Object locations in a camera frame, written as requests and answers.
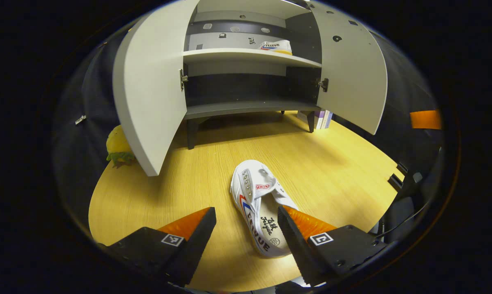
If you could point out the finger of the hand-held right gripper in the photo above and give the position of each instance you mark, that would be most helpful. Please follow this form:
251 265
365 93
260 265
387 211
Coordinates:
425 119

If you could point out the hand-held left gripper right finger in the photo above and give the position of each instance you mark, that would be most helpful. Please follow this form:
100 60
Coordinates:
299 249

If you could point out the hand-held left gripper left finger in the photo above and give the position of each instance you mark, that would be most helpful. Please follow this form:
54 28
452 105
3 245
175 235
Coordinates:
195 249

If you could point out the white canvas shoe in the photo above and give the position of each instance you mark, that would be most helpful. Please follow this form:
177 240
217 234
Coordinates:
254 192
275 46

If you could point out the white shoe cabinet door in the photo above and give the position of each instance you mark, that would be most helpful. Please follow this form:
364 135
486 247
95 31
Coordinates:
152 90
352 73

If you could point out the white shoe cabinet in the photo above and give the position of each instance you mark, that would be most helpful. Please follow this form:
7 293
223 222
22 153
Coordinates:
246 107

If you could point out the blue book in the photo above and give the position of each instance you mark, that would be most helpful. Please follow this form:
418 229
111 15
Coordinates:
329 119

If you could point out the cream and black book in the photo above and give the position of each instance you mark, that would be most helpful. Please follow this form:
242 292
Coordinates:
324 120

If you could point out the yellow and green plush toy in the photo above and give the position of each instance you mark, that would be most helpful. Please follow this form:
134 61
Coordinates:
117 143

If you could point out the black backdrop cloth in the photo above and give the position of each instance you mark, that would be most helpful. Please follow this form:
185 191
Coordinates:
86 163

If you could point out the metal clip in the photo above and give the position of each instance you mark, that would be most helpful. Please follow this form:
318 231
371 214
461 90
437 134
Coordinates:
80 119

